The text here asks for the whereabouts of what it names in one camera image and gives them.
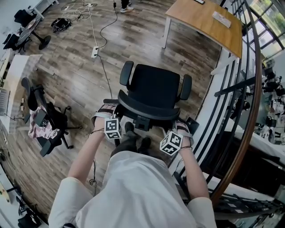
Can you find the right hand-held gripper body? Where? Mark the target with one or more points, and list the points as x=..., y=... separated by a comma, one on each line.
x=171, y=142

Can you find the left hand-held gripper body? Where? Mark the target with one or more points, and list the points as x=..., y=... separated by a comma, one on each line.
x=112, y=129

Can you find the person's right forearm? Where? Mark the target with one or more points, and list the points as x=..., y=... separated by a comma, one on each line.
x=193, y=173

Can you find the person's left forearm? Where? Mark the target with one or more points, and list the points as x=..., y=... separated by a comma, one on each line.
x=86, y=155

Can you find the black headrest office chair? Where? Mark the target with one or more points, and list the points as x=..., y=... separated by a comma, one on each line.
x=55, y=115

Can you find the person's left hand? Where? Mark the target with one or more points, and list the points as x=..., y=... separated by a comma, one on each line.
x=99, y=124

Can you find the person's right hand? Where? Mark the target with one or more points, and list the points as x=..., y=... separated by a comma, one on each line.
x=186, y=139

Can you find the person's black left shoe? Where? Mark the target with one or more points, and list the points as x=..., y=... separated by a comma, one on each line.
x=129, y=127

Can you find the person's dark trousers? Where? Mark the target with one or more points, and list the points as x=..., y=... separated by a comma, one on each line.
x=124, y=142

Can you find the black floor box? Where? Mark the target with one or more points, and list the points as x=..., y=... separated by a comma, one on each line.
x=192, y=124

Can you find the person's white shirt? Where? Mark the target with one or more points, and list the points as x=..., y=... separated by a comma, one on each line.
x=138, y=189

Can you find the small black box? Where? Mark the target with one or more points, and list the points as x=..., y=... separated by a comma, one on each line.
x=41, y=118

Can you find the pink checkered cloth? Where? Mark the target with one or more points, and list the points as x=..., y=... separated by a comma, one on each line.
x=35, y=131

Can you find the white power strip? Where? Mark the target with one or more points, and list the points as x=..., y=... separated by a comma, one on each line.
x=95, y=52

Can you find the black railing with wooden handrail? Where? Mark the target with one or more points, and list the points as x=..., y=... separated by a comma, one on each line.
x=253, y=111

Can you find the silver laptop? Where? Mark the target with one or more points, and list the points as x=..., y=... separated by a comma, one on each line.
x=4, y=102

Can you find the group of seated people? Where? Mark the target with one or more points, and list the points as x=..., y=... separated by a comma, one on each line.
x=271, y=89

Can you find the black and white harness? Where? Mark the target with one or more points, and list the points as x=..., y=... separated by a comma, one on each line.
x=61, y=25

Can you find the wooden top white-legged table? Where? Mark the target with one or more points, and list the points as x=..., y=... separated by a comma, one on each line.
x=200, y=24

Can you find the white flat box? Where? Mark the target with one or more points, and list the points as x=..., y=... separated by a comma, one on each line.
x=221, y=19

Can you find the white low bench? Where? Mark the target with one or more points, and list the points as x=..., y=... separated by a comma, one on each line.
x=42, y=5

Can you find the large black-framed window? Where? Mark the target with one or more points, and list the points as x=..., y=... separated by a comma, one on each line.
x=267, y=17

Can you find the dark round pedestal table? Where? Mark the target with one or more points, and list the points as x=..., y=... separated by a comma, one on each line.
x=27, y=33

